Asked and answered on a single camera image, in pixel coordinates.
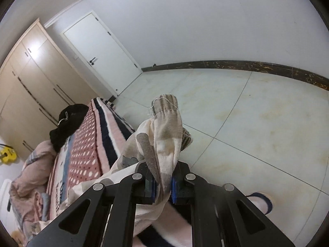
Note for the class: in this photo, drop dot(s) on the white bed headboard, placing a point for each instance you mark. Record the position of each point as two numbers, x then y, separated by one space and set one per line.
3 193

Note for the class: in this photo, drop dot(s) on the pink polka dot striped blanket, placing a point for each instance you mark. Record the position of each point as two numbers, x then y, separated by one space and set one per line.
84 144

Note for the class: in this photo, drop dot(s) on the brown plush toy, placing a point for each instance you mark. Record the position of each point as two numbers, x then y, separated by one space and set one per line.
16 235

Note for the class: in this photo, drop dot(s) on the dark marbled baseboard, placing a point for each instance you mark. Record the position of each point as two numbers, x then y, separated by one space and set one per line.
244 65

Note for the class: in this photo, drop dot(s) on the yellow ukulele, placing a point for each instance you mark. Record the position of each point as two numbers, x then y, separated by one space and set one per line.
7 155

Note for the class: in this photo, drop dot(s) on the pink navy-edged slipper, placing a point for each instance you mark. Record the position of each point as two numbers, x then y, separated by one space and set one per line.
259 203

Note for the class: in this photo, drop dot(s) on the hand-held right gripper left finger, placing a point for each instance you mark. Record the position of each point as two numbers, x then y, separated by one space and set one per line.
151 190

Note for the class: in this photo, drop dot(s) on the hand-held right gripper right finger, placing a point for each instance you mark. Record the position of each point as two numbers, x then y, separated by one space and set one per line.
174 190

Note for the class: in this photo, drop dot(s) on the white door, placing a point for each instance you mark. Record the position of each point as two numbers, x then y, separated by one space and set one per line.
102 56

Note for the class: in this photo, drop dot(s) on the pink striped duvet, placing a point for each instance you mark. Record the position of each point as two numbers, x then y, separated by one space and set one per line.
33 164

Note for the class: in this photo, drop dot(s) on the cream grey patterned pants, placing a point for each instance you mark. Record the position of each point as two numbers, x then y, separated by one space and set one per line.
164 139

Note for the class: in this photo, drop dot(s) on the black garment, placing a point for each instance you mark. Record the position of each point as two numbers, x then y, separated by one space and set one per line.
66 126

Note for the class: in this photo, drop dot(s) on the light wooden wardrobe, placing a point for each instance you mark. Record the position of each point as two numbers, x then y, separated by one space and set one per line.
38 82

